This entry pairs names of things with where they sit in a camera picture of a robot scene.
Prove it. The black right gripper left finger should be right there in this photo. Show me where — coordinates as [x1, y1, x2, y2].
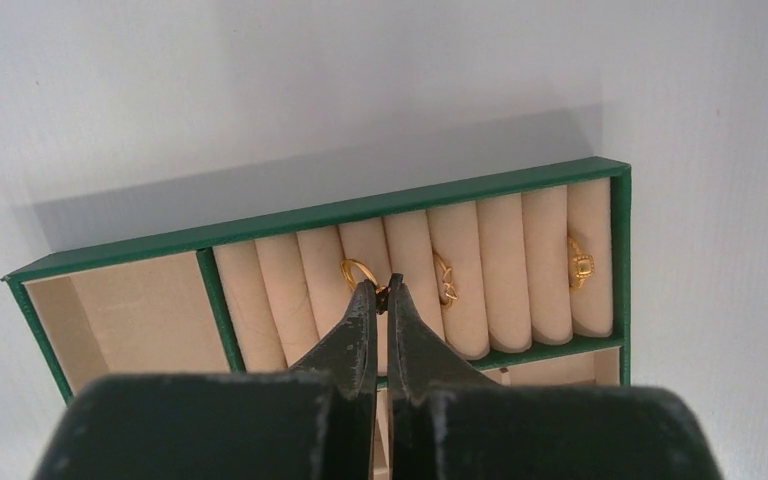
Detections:
[35, 281, 377, 479]

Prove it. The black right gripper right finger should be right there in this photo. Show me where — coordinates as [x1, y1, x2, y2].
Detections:
[387, 274, 721, 479]

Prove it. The green jewelry tray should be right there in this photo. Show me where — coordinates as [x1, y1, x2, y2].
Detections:
[2, 156, 633, 405]

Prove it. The gold ring with square top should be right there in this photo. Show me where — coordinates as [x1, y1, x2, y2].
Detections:
[566, 235, 596, 293]

